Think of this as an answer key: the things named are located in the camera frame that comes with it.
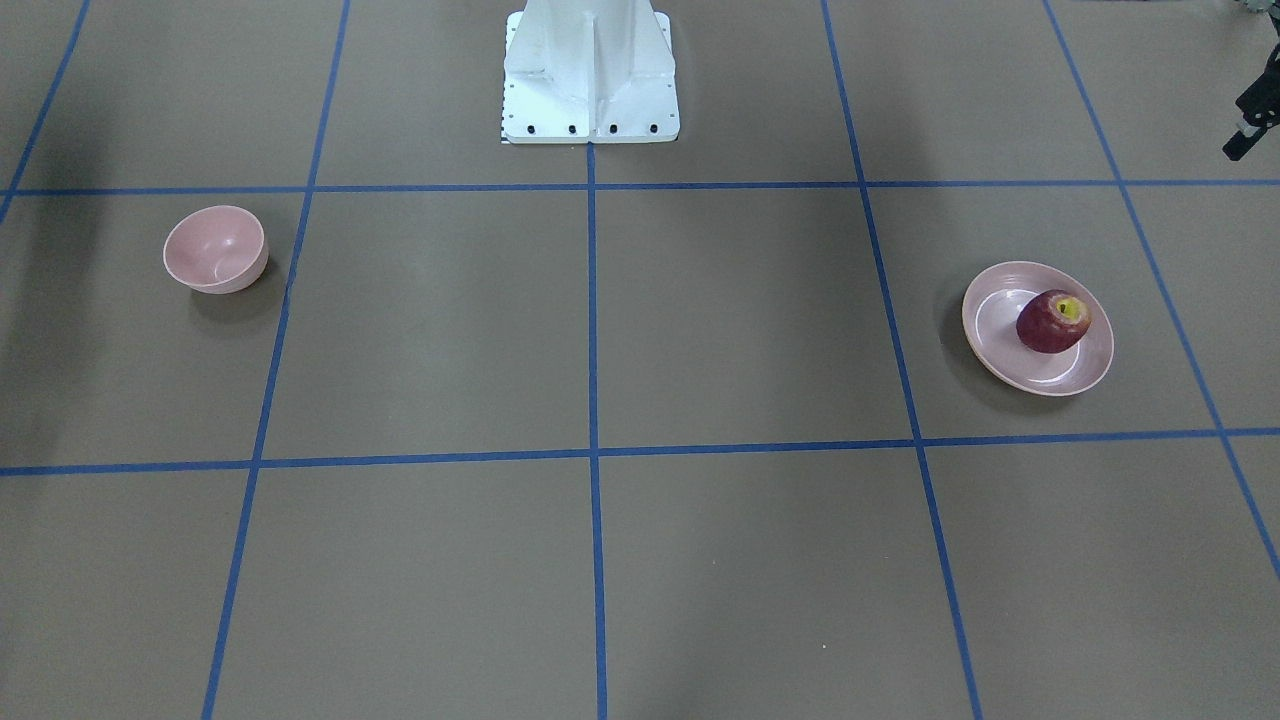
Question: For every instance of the white camera mast base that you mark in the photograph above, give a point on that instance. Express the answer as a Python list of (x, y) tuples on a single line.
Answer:
[(589, 72)]

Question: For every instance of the red apple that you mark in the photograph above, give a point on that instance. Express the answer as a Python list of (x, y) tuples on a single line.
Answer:
[(1053, 322)]

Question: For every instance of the pink plate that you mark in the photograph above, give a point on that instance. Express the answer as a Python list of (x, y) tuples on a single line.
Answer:
[(991, 305)]

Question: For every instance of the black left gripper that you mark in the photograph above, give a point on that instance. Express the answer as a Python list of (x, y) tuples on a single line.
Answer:
[(1256, 112)]

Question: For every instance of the pink bowl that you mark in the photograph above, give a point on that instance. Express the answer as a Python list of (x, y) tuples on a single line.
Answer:
[(217, 250)]

